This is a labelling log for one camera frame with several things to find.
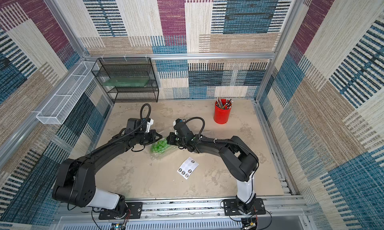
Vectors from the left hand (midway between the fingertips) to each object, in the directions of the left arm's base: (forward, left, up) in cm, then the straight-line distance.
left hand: (163, 136), depth 88 cm
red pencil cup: (+20, -37, -7) cm, 43 cm away
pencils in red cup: (+19, -40, +5) cm, 44 cm away
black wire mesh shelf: (+43, +25, +18) cm, 53 cm away
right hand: (-1, -3, -3) cm, 4 cm away
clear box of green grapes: (-4, +3, -8) cm, 9 cm away
